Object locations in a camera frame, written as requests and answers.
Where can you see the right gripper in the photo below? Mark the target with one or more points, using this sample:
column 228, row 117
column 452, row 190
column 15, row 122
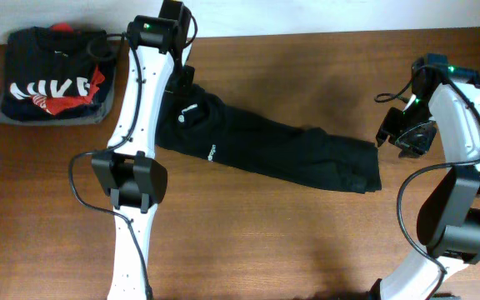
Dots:
column 412, row 148

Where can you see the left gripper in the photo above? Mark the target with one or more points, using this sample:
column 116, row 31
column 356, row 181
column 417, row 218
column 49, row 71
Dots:
column 186, row 81

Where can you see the black t-shirt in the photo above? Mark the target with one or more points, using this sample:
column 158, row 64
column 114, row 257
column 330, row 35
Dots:
column 199, row 124

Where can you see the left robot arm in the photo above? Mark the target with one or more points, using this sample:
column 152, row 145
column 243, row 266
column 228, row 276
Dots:
column 127, row 169

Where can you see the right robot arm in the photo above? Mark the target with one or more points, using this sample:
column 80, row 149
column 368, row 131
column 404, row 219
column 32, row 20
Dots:
column 445, row 103

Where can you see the grey folded shirt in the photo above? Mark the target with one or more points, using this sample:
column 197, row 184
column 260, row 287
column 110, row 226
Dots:
column 102, row 112

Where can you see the red folded shirt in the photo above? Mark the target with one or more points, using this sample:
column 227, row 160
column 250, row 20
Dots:
column 67, row 100

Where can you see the black Nike folded shirt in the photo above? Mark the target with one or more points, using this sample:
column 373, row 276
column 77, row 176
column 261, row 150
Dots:
column 20, row 67

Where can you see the navy folded shirt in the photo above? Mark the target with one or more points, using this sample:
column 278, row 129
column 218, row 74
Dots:
column 36, row 113

